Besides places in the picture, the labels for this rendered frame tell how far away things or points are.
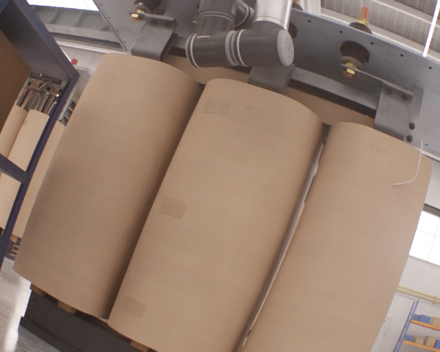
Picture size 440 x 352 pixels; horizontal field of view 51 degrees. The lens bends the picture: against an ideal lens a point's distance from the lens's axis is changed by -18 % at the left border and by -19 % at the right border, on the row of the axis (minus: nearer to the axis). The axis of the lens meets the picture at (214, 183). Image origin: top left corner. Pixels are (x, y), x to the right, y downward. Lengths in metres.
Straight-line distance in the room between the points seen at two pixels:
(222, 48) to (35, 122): 2.75
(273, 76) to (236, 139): 0.26
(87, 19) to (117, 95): 10.95
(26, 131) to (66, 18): 9.25
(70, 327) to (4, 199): 2.22
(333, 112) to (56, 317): 1.20
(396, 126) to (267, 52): 0.57
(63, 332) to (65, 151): 0.64
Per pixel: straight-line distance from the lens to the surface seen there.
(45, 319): 1.89
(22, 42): 1.56
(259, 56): 1.35
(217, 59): 1.40
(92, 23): 12.53
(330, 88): 1.79
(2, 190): 3.96
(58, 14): 13.35
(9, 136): 4.19
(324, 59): 1.95
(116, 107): 1.78
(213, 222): 1.57
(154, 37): 1.92
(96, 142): 1.76
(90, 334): 1.80
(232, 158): 1.61
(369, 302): 1.54
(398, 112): 1.72
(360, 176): 1.59
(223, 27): 1.43
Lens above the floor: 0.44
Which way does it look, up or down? 11 degrees up
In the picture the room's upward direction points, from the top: 23 degrees clockwise
